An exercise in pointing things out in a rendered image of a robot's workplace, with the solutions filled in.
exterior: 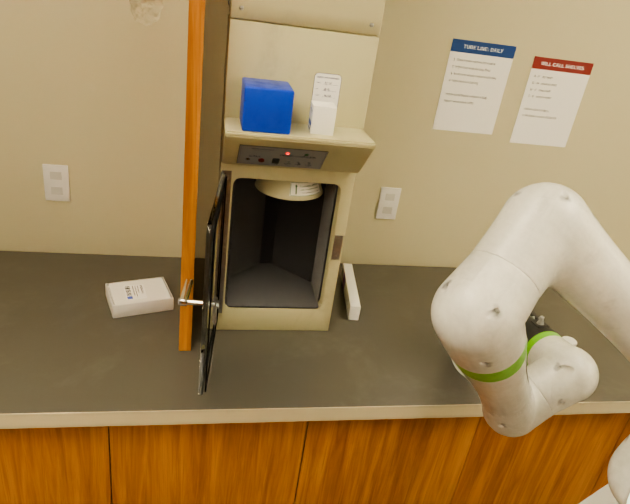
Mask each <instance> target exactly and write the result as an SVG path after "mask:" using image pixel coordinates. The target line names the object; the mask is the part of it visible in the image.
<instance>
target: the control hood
mask: <svg viewBox="0 0 630 504"><path fill-rule="evenodd" d="M222 136H223V141H222V158H221V161H222V162H223V163H226V164H239V165H253V166H267V167H280V168H294V169H308V170H321V171H335V172H349V173H358V172H359V171H360V170H361V168H362V167H363V165H364V164H365V162H366V161H367V159H368V158H369V156H370V155H371V153H372V152H373V150H374V149H375V147H376V144H375V143H374V141H373V140H372V139H371V138H370V137H369V136H368V135H367V134H366V133H365V131H364V130H363V129H354V128H343V127H334V132H333V136H329V135H319V134H310V132H309V129H308V124H299V123H291V128H290V134H289V135H287V134H275V133H263V132H252V131H243V130H242V128H241V123H240V118H233V117H225V118H224V124H223V134H222ZM240 144H241V145H253V146H266V147H278V148H291V149H303V150H315V151H328V154H327V156H326V158H325V160H324V162H323V164H322V166H321V168H320V169H311V168H297V167H284V166H270V165H257V164H243V163H236V162H237V157H238V151H239V146H240Z"/></svg>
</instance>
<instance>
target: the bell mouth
mask: <svg viewBox="0 0 630 504"><path fill-rule="evenodd" d="M255 187H256V188H257V189H258V190H259V191H260V192H262V193H264V194H266V195H268V196H271V197H274V198H278V199H283V200H290V201H307V200H313V199H316V198H318V197H320V196H321V195H322V194H323V189H322V186H321V183H309V182H295V181H280V180H265V179H257V180H256V182H255Z"/></svg>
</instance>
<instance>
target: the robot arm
mask: <svg viewBox="0 0 630 504"><path fill-rule="evenodd" d="M548 287H551V288H552V289H553V290H554V291H556V292H557V293H558V294H559V295H560V296H562V297H563V298H564V299H565V300H566V301H567V302H569V303H570V304H571V305H572V306H573V307H574V308H576V309H577V310H578V311H579V312H580V313H581V314H582V315H583V316H584V317H586V318H587V319H588V320H589V321H590V322H591V323H592V324H593V325H594V326H595V327H596V328H597V329H598V330H599V331H600V332H601V333H602V334H603V335H604V336H605V337H606V338H607V339H608V340H609V341H610V342H611V343H612V344H613V345H614V346H615V347H616V348H617V349H618V350H619V351H620V352H621V353H622V354H623V355H624V356H625V357H626V359H627V360H628V361H629V362H630V261H629V260H628V259H627V258H626V256H625V255H624V254H623V253H622V252H621V250H620V249H619V248H618V247H617V245H616V244H615V243H614V242H613V240H612V239H611V238H610V237H609V235H608V234H607V233H606V231H605V230H604V229H603V227H602V226H601V225H600V223H599V221H598V220H597V218H596V217H595V216H594V214H593V213H592V212H591V210H590V209H589V207H588V206H587V204H586V203H585V201H584V200H583V199H582V198H581V197H580V196H579V195H578V194H577V193H576V192H575V191H573V190H572V189H570V188H568V187H566V186H564V185H561V184H557V183H550V182H542V183H535V184H531V185H528V186H526V187H524V188H522V189H520V190H518V191H517V192H515V193H514V194H513V195H512V196H511V197H510V198H509V199H508V200H507V201H506V203H505V204H504V206H503V207H502V209H501V211H500V212H499V214H498V216H497V217H496V219H495V220H494V222H493V223H492V225H491V226H490V228H489V229H488V230H487V232H486V233H485V235H484V236H483V237H482V239H481V240H480V241H479V243H478V244H477V245H476V247H475V248H474V249H473V251H472V252H471V253H470V254H469V255H468V257H467V258H466V259H465V260H464V261H463V262H462V263H461V264H460V265H459V266H458V267H457V268H456V269H455V270H454V271H453V272H452V274H451V275H450V276H449V277H448V278H447V279H446V280H445V281H444V282H443V283H442V284H441V285H440V287H439V288H438V290H437V291H436V293H435V295H434V298H433V301H432V305H431V320H432V325H433V328H434V330H435V332H436V334H437V336H438V338H439V340H440V341H441V343H442V345H443V346H444V348H445V349H446V351H447V353H448V354H449V356H450V357H451V359H452V362H453V364H454V366H455V368H456V369H457V371H458V372H459V373H460V374H462V375H463V376H464V377H465V378H466V379H467V380H468V381H469V382H470V383H471V384H472V385H473V387H474V388H475V390H476V391H477V393H478V395H479V398H480V401H481V404H482V412H483V416H484V418H485V420H486V422H487V424H488V425H489V426H490V427H491V428H492V429H493V430H494V431H495V432H497V433H499V434H501V435H503V436H506V437H521V436H524V435H526V434H528V433H529V432H531V431H532V430H533V429H535V428H536V427H537V426H538V425H540V424H541V423H543V422H544V421H545V420H547V419H548V418H550V417H551V416H553V415H555V414H556V413H558V412H560V411H562V410H564V409H566V408H568V407H570V406H572V405H574V404H576V403H578V402H580V401H583V400H585V399H587V398H588V397H589V396H591V395H592V394H593V393H594V391H595V390H596V388H597V386H598V382H599V370H598V367H597V365H596V363H595V361H594V359H593V358H592V357H591V356H590V355H589V354H588V353H587V352H585V351H584V350H582V349H580V348H578V347H576V346H574V345H572V344H570V343H569V342H567V341H566V340H565V339H563V338H562V337H561V336H560V335H559V334H558V333H556V332H555V331H554V330H553V329H552V328H551V327H550V326H549V325H548V324H547V323H545V322H544V318H545V317H544V316H540V317H539V316H538V315H536V313H535V312H534V310H533V308H534V307H535V305H536V303H537V301H538V300H539V298H540V297H541V296H542V294H543V293H544V292H545V290H546V289H547V288H548ZM607 478H608V484H609V487H610V490H611V492H612V494H613V496H614V498H615V499H616V501H617V502H618V503H619V504H630V434H629V435H628V436H627V437H626V438H625V440H624V441H623V442H622V443H621V444H620V445H619V446H618V448H617V449H616V450H615V452H614V453H613V455H612V456H611V458H610V461H609V464H608V469H607Z"/></svg>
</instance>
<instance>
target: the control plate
mask: <svg viewBox="0 0 630 504"><path fill-rule="evenodd" d="M286 152H289V153H290V154H289V155H286V154H285V153H286ZM304 154H309V156H304ZM327 154H328V151H315V150H303V149H291V148H278V147H266V146H253V145H241V144H240V146H239V151H238V157H237V162H236V163H243V164H257V165H270V166H284V167H297V168H311V169H320V168H321V166H322V164H323V162H324V160H325V158H326V156H327ZM245 158H250V160H246V159H245ZM260 158H263V159H264V160H265V161H264V162H259V161H258V159H260ZM273 158H277V159H280V161H279V164H273V163H272V160H273ZM286 161H290V162H289V164H288V163H287V162H286ZM298 161H300V162H301V163H300V164H298V163H297V162H298ZM308 162H311V164H310V165H308V164H307V163H308Z"/></svg>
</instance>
